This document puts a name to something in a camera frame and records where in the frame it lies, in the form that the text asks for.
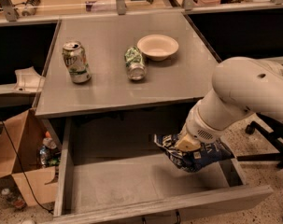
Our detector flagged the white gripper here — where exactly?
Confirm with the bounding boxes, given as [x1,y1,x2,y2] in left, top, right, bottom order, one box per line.
[175,105,223,152]

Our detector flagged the blue chip bag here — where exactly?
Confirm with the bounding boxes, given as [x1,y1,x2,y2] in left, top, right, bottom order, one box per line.
[154,134,233,173]

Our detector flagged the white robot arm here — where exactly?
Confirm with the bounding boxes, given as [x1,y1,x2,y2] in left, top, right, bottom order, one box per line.
[175,57,283,152]

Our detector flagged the grey open drawer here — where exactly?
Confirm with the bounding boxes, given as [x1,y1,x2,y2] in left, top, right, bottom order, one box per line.
[53,104,273,224]

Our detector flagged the grey counter cabinet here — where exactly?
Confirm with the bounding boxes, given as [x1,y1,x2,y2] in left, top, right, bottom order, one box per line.
[36,12,218,119]

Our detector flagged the lying green soda can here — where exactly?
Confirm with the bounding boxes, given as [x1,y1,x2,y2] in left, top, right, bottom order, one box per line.
[124,46,147,81]

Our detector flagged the black office chair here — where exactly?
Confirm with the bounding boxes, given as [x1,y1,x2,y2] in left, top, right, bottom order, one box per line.
[237,114,283,169]

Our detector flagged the white paper bowl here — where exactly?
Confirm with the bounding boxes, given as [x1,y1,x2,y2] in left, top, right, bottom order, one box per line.
[137,35,179,61]

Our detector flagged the plastic bottle in box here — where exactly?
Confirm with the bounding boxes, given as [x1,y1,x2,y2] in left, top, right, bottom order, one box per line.
[38,132,60,168]

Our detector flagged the upright green soda can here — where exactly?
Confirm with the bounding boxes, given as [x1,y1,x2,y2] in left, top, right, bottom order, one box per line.
[63,41,92,84]

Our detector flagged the brown cardboard box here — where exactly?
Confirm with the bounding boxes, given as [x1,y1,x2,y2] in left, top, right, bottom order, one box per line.
[0,110,58,206]

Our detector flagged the bottle on floor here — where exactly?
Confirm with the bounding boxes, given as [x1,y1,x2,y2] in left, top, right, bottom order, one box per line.
[1,188,26,210]

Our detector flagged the dark tool on shelf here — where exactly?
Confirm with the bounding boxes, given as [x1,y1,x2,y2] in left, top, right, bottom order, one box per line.
[21,0,41,16]

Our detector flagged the black drawer handle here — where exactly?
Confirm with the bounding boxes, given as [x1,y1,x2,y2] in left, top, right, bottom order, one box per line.
[141,210,181,224]

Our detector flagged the white bracket piece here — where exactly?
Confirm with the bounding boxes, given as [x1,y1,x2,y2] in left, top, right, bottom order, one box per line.
[13,67,45,93]

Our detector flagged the black cable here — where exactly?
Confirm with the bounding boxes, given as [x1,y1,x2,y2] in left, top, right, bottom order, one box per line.
[0,98,55,215]

